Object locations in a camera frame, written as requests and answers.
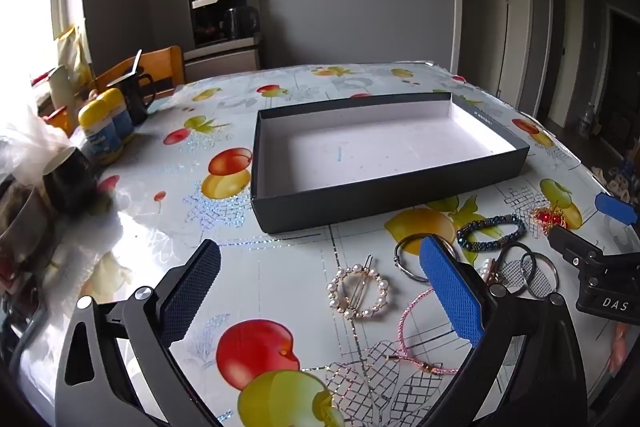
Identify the red beaded brooch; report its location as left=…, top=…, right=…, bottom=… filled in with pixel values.
left=530, top=202, right=571, bottom=232

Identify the round pearl hair clip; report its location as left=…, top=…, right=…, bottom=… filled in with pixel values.
left=326, top=254, right=390, bottom=320

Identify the yellow capped bottle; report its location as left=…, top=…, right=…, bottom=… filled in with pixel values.
left=102, top=88, right=135, bottom=145
left=78, top=99, right=125, bottom=165

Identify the blue beaded bracelet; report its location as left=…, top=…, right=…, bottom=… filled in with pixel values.
left=456, top=214, right=527, bottom=253

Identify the plastic water bottle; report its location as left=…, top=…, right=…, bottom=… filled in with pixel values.
left=580, top=103, right=599, bottom=138

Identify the grey cabinet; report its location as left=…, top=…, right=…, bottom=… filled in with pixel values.
left=182, top=43, right=262, bottom=84

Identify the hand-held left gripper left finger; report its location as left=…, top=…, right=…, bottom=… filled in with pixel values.
left=54, top=238, right=223, bottom=427

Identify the silver bangle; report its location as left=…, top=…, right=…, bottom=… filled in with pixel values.
left=393, top=233, right=458, bottom=283

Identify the clear plastic bag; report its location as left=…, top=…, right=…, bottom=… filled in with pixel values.
left=0, top=107, right=71, bottom=180

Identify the white cylinder container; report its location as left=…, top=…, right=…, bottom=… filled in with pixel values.
left=47, top=66, right=76, bottom=118

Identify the metal bowl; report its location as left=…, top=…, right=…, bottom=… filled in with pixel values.
left=0, top=187, right=56, bottom=270

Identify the orange box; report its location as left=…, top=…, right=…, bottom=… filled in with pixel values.
left=42, top=106, right=76, bottom=136

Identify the person's right hand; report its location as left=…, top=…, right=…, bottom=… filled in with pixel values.
left=611, top=322, right=633, bottom=373

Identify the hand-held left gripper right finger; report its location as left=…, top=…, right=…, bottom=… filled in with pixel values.
left=417, top=234, right=588, bottom=427

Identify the pearl hair pin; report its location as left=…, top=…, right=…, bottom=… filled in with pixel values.
left=479, top=257, right=502, bottom=286

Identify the pink cord bracelet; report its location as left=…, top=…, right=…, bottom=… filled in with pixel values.
left=398, top=288, right=462, bottom=376

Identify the black mug with handle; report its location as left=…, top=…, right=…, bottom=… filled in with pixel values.
left=107, top=67, right=156, bottom=125

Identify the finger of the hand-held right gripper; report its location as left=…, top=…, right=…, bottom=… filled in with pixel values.
left=547, top=226, right=604, bottom=269
left=595, top=193, right=640, bottom=226

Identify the black cardboard box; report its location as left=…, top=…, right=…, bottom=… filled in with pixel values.
left=250, top=92, right=531, bottom=235

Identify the fruit printed tablecloth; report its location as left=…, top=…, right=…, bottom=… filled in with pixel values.
left=15, top=62, right=640, bottom=427

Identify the black cup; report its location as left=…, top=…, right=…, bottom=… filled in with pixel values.
left=41, top=147, right=98, bottom=215

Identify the wooden chair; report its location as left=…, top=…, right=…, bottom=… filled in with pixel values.
left=95, top=46, right=187, bottom=108

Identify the white door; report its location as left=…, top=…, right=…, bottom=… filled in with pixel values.
left=547, top=0, right=585, bottom=128
left=457, top=0, right=512, bottom=94

